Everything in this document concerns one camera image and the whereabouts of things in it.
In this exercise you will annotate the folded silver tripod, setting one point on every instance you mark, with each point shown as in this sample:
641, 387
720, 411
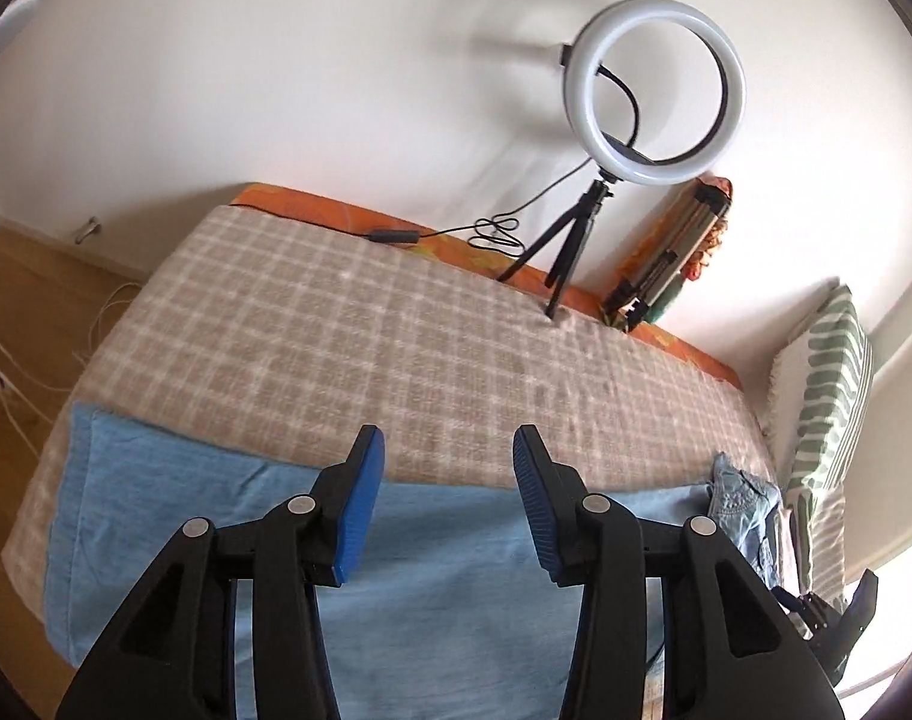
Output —
662, 262

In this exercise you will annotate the white round object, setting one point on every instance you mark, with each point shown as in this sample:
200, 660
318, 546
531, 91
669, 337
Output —
6, 30

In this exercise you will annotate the green striped white pillow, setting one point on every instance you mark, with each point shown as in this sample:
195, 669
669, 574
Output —
831, 390

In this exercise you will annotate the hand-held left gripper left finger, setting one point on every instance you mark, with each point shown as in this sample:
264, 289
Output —
358, 510

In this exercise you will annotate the small black tripod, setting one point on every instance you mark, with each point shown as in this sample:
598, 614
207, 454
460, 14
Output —
568, 255

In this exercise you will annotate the light blue denim pants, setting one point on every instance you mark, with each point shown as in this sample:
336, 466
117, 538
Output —
441, 577

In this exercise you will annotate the metal door stopper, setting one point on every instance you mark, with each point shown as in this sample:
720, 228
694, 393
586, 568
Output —
90, 227

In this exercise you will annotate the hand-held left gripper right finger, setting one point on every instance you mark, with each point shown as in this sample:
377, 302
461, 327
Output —
535, 510

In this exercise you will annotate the beige plaid blanket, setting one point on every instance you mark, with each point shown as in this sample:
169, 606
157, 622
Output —
388, 345

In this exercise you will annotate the crumpled frayed denim jeans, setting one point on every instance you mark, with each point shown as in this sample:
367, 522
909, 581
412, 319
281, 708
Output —
745, 499

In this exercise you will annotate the orange bed sheet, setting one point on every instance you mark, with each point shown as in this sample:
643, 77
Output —
313, 206

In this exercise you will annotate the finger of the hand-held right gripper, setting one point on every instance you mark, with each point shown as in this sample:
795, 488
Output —
865, 604

